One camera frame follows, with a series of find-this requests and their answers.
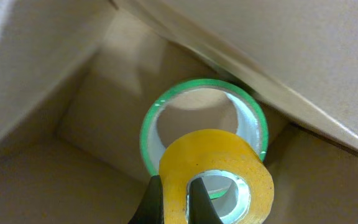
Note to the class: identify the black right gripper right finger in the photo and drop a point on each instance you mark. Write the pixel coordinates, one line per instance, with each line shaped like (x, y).
(201, 210)

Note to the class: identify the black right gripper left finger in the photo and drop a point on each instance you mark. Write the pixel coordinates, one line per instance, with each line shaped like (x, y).
(150, 209)

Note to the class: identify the yellow clear tape roll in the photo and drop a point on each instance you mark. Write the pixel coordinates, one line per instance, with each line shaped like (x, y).
(214, 150)

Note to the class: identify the green tape roll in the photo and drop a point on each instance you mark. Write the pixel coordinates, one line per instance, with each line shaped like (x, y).
(201, 104)

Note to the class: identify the brown cardboard box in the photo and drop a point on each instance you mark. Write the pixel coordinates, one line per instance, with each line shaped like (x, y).
(78, 77)

